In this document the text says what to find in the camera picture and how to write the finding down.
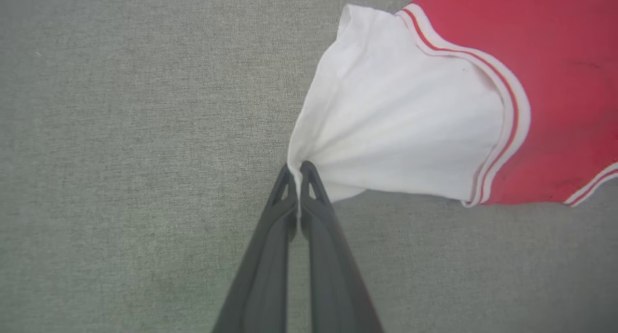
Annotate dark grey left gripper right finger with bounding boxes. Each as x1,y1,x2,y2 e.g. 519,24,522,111
299,160,385,333

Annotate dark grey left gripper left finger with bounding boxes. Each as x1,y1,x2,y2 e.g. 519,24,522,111
211,163,299,333

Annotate red and white basketball jersey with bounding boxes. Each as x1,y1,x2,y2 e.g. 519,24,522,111
287,0,618,209

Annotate grey fabric sofa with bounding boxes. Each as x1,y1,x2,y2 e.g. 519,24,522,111
0,0,618,333

